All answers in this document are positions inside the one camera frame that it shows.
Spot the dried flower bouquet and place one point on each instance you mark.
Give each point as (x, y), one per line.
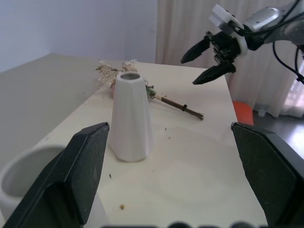
(133, 82)

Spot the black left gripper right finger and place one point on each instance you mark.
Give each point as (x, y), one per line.
(270, 171)

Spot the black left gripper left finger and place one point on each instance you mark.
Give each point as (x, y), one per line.
(71, 173)

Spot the tall white faceted vase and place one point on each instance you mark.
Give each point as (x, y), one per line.
(131, 118)

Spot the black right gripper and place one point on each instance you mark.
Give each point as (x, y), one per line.
(225, 45)

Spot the white curtain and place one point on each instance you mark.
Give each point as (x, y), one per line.
(228, 54)

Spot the orange object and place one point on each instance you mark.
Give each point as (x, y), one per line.
(243, 111)

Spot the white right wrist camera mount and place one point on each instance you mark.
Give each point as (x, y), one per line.
(229, 22)

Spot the round white ceramic pot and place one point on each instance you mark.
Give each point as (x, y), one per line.
(21, 175)

